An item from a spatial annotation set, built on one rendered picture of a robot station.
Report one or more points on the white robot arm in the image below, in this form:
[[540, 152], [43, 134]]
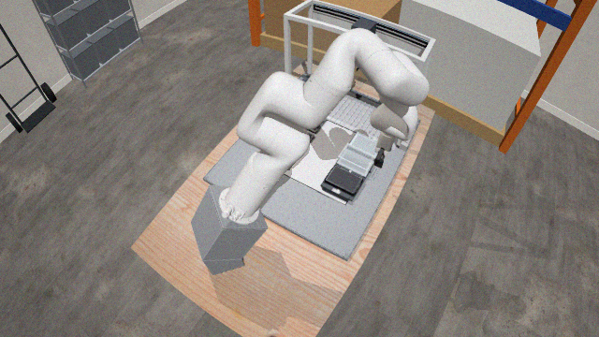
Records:
[[284, 98]]

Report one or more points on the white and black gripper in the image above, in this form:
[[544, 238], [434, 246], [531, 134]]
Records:
[[384, 144]]

